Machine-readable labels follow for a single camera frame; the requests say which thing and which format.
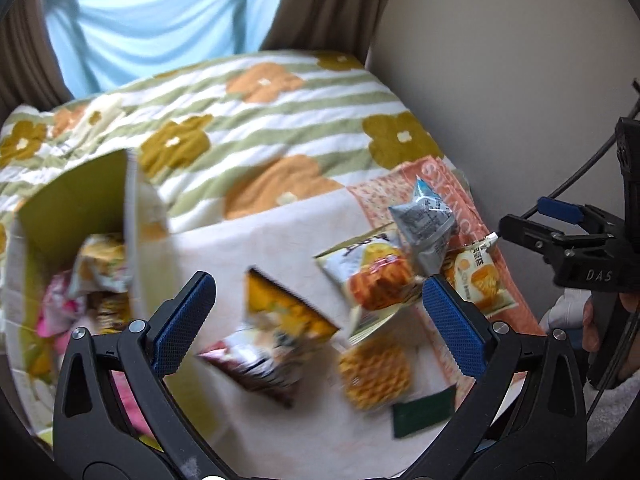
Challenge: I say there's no grey snack packet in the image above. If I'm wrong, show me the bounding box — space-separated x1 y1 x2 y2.
389 175 461 276

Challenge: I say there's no light blue hanging cloth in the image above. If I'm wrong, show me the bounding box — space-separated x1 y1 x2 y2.
42 0 296 101

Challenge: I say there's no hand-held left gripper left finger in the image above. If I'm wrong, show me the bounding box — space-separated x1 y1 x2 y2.
52 271 236 480

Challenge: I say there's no dark brown snack packet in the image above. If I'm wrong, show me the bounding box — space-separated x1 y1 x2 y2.
196 327 311 408

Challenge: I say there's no floral striped blanket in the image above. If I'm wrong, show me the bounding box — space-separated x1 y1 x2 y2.
0 50 448 271

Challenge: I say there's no brown curtain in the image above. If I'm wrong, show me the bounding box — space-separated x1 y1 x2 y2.
0 0 71 121
260 0 391 58

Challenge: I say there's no dark green packet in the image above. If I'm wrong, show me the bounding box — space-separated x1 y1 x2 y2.
391 384 457 439

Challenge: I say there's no yellow brown triangular packet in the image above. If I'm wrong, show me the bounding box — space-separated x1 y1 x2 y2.
242 267 341 346

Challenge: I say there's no yellow cake packet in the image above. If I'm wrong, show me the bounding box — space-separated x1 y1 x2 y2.
442 232 518 316

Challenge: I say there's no white yellow packet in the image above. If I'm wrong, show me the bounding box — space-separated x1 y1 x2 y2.
70 232 133 306

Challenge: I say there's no pink patterned bag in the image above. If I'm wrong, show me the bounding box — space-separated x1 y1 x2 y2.
345 156 546 386

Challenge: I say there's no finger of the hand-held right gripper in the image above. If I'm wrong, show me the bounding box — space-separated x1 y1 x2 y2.
537 197 617 234
499 214 568 267

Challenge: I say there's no waffle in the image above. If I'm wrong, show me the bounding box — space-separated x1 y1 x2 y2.
337 337 413 413

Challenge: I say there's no white orange snack packet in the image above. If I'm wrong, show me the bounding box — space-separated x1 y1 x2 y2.
314 232 426 346

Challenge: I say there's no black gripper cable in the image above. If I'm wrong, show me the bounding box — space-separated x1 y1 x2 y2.
520 79 640 221

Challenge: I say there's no pink snack packet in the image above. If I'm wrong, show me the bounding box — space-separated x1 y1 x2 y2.
37 270 88 338

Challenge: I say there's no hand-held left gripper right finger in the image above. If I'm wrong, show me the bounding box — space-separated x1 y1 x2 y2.
400 274 588 480

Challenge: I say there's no green cardboard box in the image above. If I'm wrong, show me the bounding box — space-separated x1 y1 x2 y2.
0 149 168 441

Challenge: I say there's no person's right hand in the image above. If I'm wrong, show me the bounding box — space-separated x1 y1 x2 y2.
581 291 640 383

